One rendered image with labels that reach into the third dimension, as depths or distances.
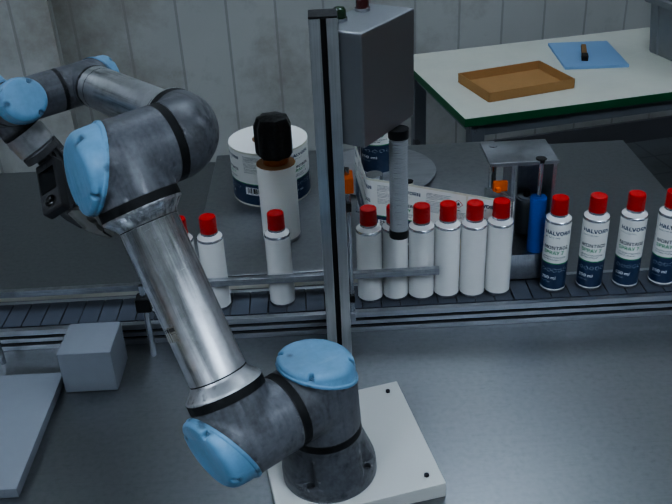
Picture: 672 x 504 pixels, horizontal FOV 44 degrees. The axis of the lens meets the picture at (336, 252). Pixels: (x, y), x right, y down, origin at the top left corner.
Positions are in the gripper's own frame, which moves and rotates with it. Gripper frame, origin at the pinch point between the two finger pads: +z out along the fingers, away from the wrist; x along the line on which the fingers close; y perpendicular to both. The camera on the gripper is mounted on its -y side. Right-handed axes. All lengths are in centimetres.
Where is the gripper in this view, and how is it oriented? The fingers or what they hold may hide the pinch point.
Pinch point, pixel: (107, 233)
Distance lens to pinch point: 167.7
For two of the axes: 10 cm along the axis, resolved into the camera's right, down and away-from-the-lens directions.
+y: -0.3, -5.0, 8.7
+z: 5.4, 7.2, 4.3
